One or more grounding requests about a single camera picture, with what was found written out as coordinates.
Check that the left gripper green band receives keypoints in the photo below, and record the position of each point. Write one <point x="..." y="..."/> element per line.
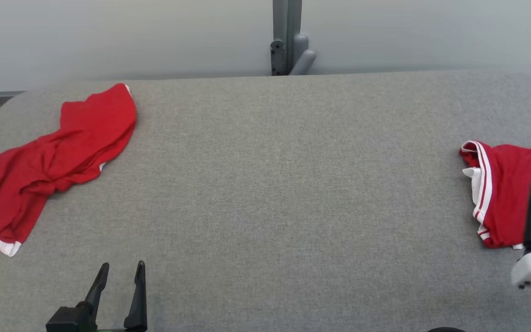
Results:
<point x="113" y="330"/>

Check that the red shorts white trim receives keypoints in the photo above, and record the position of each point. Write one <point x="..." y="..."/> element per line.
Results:
<point x="62" y="157"/>

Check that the grey metal post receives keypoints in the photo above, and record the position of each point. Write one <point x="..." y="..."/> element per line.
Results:
<point x="286" y="18"/>

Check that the grey rounded support tube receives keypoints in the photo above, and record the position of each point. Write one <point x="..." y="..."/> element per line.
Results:
<point x="303" y="57"/>

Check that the red basketball jersey white sleeves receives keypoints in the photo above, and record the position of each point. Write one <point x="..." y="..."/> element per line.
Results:
<point x="510" y="193"/>

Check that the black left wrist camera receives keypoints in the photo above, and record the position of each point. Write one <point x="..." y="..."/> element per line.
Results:
<point x="65" y="320"/>

